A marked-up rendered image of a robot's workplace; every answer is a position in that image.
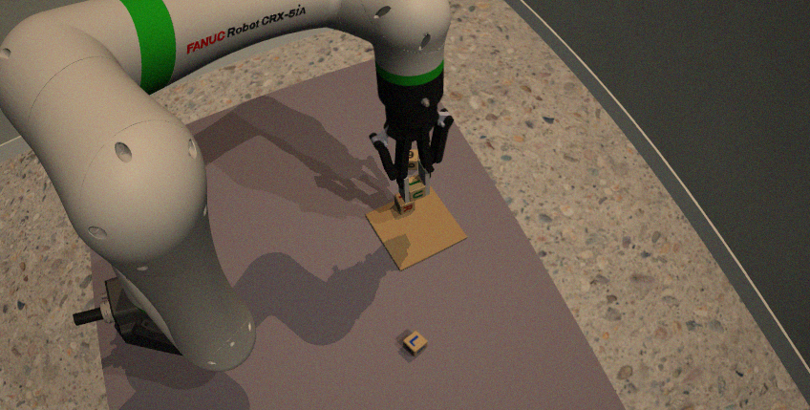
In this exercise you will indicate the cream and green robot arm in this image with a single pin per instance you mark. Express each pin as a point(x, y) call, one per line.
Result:
point(120, 162)

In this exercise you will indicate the tan square mat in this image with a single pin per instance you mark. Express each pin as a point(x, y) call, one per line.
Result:
point(416, 235)

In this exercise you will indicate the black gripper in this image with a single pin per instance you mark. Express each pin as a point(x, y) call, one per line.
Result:
point(428, 154)

